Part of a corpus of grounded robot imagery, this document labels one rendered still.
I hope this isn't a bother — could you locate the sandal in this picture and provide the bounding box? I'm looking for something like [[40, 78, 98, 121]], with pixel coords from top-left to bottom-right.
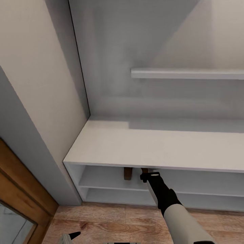
[[124, 167, 132, 181], [142, 168, 148, 174]]

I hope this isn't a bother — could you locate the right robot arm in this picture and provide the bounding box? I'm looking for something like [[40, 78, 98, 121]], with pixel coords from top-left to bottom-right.
[[140, 168, 218, 244]]

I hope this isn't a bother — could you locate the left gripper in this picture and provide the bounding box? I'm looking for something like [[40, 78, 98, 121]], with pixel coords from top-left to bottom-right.
[[69, 231, 81, 239]]

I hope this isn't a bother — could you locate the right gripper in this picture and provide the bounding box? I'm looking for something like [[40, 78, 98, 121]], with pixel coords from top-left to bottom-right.
[[140, 172, 160, 183]]

